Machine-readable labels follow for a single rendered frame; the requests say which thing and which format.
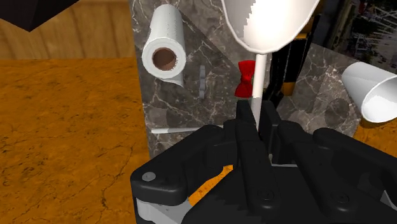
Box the thin white stick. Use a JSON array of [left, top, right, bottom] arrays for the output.
[[151, 126, 224, 135]]

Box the white ladle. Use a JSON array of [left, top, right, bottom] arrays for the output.
[[220, 0, 321, 131]]

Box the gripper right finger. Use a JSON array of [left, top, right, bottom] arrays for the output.
[[259, 99, 397, 216]]

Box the red bow-shaped object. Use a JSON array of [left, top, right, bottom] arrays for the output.
[[234, 60, 256, 99]]

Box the white paper towel roll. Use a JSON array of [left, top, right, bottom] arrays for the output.
[[141, 3, 187, 88]]

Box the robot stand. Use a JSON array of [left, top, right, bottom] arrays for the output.
[[0, 0, 80, 32]]

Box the white cup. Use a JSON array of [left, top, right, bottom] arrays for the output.
[[341, 61, 397, 123]]

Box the small grey ridged piece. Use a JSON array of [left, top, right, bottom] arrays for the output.
[[198, 64, 207, 100]]

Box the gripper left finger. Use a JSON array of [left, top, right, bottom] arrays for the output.
[[130, 100, 282, 218]]

